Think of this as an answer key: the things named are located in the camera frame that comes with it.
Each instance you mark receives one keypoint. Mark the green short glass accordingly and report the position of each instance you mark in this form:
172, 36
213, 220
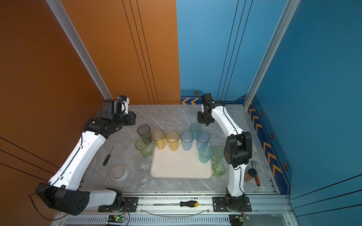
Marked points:
219, 169

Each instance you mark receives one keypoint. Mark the teal glass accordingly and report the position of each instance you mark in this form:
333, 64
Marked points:
195, 128
205, 153

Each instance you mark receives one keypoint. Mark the left green circuit board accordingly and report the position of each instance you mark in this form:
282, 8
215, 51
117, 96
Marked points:
116, 220

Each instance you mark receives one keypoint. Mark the yellow ribbed glass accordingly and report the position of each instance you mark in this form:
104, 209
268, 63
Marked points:
158, 136

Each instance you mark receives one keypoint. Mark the black marker pen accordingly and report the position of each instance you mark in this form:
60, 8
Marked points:
108, 157

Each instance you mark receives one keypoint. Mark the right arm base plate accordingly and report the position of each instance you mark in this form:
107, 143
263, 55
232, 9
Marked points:
223, 204

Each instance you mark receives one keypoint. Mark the grey smoked glass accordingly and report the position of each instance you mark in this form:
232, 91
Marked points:
144, 131

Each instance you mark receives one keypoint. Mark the black yellow screwdriver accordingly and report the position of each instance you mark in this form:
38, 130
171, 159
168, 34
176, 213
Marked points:
190, 204

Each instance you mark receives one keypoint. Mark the light blue glass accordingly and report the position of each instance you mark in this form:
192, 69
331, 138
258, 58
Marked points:
187, 138

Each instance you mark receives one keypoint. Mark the brown bottle black cap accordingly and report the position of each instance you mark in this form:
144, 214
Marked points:
249, 175

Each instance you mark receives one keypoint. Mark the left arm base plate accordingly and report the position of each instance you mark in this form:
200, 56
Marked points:
129, 204

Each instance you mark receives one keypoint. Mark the aluminium front rail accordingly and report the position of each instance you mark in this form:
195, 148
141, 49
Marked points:
188, 209

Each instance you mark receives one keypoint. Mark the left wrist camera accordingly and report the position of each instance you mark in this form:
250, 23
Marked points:
124, 102

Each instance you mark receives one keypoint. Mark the pale green glass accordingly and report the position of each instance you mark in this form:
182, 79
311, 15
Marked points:
218, 153

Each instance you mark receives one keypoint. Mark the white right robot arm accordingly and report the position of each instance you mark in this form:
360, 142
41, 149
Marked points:
237, 150

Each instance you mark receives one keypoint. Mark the green circuit board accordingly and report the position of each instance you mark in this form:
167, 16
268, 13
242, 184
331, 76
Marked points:
116, 220
238, 220

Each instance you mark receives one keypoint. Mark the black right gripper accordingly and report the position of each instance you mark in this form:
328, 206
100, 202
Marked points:
200, 120

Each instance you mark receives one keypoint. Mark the clear glass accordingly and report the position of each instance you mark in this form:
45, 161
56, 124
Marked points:
141, 165
141, 179

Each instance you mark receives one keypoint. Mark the red handled tool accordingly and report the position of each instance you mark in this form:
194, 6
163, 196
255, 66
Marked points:
253, 163

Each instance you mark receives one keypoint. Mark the blue tall glass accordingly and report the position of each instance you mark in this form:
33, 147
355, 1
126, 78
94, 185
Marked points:
202, 139

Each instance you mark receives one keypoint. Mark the tape roll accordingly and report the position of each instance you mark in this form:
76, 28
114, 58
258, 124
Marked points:
119, 172

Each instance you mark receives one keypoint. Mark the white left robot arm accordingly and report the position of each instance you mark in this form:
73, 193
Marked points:
62, 190

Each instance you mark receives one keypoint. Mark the right green circuit board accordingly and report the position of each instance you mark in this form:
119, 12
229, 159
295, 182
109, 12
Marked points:
238, 220

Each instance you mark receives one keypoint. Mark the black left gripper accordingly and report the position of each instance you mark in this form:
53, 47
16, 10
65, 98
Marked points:
132, 121

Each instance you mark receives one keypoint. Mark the yellow tall glass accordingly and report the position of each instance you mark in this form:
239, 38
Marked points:
172, 138

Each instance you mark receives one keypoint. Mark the cream rectangular tray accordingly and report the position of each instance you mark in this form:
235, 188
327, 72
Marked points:
179, 164

